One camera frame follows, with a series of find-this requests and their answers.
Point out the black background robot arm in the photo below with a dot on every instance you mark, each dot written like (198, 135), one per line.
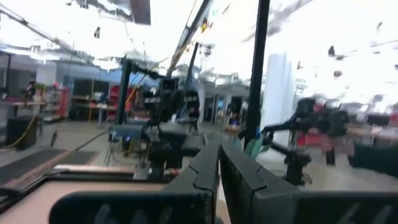
(295, 161)

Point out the black bin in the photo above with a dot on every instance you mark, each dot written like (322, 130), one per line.
(20, 132)

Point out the green plant in white pot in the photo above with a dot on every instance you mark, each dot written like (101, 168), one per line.
(253, 147)

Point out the black aluminium table frame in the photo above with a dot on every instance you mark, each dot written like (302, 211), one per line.
(256, 77)

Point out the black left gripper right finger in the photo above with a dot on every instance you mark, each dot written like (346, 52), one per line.
(248, 193)

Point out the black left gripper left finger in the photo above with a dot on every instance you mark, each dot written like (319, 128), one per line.
(199, 186)

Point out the black floor mat orange stripes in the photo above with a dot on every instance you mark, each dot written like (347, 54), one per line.
(37, 161)

